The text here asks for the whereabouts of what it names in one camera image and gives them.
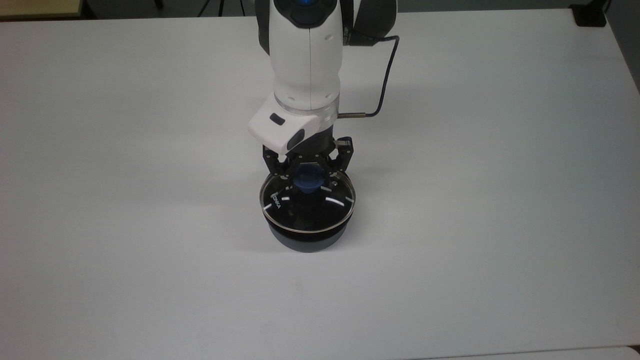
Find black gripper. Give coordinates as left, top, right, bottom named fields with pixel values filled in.
left=262, top=127, right=356, bottom=179

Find glass lid with blue knob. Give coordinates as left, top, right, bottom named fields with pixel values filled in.
left=259, top=166, right=357, bottom=234

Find black tripod legs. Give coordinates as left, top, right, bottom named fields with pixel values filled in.
left=197, top=0, right=248, bottom=18

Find wooden desk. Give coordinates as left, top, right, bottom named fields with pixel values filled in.
left=0, top=0, right=84, bottom=22

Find dark saucepan with blue handle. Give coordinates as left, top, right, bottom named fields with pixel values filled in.
left=263, top=207, right=352, bottom=254

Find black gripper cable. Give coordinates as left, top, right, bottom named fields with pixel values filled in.
left=338, top=34, right=401, bottom=120

